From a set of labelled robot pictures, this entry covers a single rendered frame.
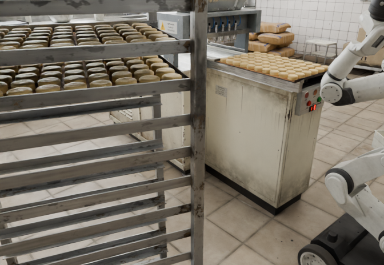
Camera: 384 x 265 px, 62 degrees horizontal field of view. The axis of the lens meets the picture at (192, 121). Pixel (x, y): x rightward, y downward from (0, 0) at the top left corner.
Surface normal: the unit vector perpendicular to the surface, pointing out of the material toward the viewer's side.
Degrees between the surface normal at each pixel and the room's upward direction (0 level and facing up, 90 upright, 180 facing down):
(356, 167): 90
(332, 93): 98
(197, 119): 90
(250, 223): 0
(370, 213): 90
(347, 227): 0
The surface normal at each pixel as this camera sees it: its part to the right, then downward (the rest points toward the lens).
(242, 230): 0.00, -0.92
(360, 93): -0.55, 0.45
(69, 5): 0.33, 0.37
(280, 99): -0.79, 0.25
